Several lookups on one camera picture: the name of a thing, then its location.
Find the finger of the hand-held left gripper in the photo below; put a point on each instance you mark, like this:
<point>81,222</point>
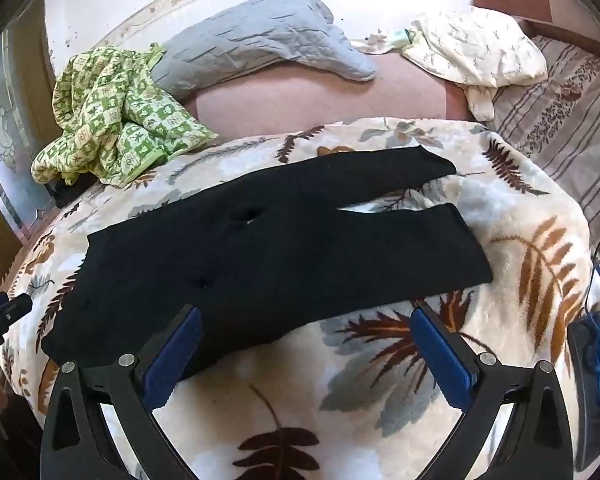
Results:
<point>10,310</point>

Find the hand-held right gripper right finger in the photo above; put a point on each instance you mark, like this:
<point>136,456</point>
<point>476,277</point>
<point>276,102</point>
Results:
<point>442,355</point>

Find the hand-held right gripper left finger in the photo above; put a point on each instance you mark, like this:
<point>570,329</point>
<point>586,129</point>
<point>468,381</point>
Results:
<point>172,355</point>

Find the black pants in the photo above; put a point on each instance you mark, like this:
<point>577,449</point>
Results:
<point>280,255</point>

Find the leaf print fleece blanket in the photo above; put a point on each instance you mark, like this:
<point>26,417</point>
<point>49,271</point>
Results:
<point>370,375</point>

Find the dark cloth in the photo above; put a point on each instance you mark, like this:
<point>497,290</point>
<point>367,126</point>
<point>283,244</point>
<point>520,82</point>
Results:
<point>67,192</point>

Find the patterned glass door panel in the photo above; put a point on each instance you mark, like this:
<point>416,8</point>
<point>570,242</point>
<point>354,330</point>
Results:
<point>5,150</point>

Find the green checked cloth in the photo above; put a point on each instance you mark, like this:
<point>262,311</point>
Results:
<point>120,115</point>

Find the striped floral bed sheet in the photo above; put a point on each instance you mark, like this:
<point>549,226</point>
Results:
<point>570,110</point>

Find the pink bed sheet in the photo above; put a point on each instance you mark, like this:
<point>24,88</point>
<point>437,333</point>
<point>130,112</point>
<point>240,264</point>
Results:
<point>320,95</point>

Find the cream printed pillow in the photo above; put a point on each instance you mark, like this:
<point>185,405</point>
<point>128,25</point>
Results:
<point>480,45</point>

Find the small green white cloth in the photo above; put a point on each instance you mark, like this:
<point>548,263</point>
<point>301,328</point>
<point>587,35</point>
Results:
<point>402,36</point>

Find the grey quilted pillow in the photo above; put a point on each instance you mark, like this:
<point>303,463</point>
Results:
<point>260,35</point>

